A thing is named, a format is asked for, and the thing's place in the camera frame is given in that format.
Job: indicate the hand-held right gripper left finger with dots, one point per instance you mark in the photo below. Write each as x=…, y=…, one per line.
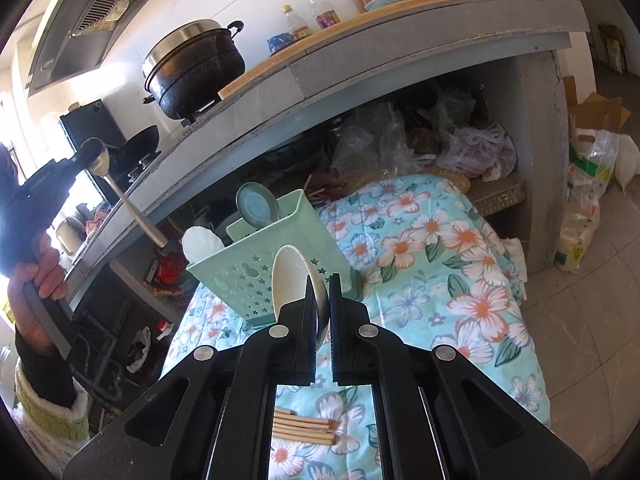
x=300, y=350

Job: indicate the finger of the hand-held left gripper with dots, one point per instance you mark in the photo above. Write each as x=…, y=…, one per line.
x=75, y=164

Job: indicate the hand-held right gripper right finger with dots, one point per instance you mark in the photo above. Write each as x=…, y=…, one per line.
x=350, y=350

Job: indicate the pile of wooden chopsticks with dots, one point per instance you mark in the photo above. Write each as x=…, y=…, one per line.
x=300, y=427

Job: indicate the green plastic utensil holder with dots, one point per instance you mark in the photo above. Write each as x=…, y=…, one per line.
x=240, y=275

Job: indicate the person's left forearm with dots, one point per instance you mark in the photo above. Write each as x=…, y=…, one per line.
x=45, y=395

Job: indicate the person's left hand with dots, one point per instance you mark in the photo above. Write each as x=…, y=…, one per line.
x=47, y=265

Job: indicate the black wok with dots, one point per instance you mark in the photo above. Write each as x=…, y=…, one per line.
x=137, y=147

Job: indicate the floral turquoise blanket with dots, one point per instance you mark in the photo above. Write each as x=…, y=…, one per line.
x=425, y=270

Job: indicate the red snack packets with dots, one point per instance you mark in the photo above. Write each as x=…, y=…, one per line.
x=170, y=275

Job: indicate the steel range hood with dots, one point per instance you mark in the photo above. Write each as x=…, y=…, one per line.
x=95, y=15

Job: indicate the black cooking pot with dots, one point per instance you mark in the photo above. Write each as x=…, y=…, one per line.
x=195, y=70

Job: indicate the woven straw basket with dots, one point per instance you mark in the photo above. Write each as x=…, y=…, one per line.
x=447, y=179

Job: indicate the clear plastic bag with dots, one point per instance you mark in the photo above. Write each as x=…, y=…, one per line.
x=372, y=140

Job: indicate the perforated metal shelf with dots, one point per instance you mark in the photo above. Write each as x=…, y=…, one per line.
x=500, y=197

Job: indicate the purple plastic bag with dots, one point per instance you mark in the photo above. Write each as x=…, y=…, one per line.
x=480, y=152

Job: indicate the blue packet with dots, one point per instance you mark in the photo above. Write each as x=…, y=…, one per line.
x=280, y=44

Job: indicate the wooden cutting board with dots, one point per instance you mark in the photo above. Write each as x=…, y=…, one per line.
x=310, y=42

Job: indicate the printed rice bag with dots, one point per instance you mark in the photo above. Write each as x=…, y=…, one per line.
x=585, y=200

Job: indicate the red label glass bottle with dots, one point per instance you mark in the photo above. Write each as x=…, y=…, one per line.
x=320, y=10

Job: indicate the grey kitchen counter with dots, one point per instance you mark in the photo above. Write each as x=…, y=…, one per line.
x=400, y=50

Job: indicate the white plastic bag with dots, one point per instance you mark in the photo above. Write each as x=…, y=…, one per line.
x=627, y=162

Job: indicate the cardboard box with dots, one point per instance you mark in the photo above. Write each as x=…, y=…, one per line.
x=597, y=107

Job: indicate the small patterned bowl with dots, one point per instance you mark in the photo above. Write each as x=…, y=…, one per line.
x=387, y=1

